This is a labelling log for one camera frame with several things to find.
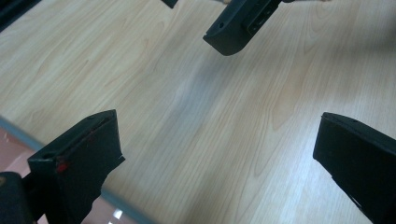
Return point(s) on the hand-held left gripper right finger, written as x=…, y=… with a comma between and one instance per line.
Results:
x=361, y=161

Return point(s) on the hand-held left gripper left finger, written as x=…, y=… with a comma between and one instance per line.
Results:
x=81, y=165

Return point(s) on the pink bin with grey rim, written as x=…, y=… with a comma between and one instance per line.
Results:
x=15, y=152

